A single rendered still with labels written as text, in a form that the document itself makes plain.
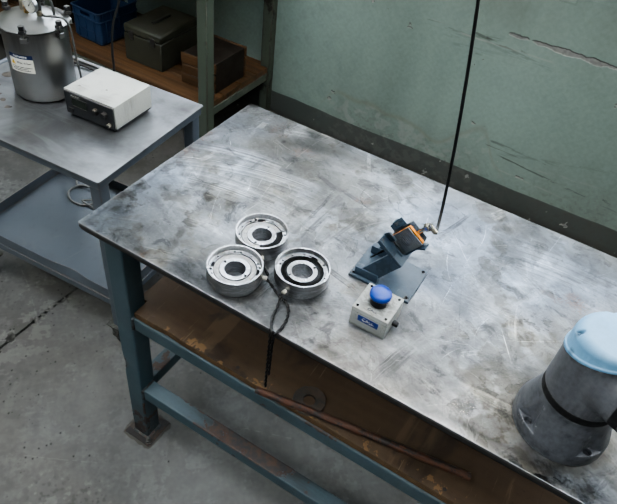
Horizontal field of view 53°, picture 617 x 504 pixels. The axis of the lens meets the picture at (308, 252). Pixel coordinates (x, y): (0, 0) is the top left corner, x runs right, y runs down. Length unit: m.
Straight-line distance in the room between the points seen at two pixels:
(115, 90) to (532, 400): 1.31
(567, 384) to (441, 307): 0.31
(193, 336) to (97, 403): 0.65
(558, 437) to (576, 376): 0.12
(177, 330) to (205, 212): 0.28
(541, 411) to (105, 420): 1.30
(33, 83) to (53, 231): 0.53
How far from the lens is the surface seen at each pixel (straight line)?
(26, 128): 1.82
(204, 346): 1.37
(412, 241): 1.12
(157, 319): 1.43
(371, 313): 1.08
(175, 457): 1.86
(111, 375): 2.03
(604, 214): 2.77
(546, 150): 2.68
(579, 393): 0.97
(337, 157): 1.49
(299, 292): 1.11
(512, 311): 1.24
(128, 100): 1.76
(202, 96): 2.70
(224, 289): 1.11
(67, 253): 2.10
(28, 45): 1.84
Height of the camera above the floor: 1.64
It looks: 44 degrees down
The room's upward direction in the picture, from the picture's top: 8 degrees clockwise
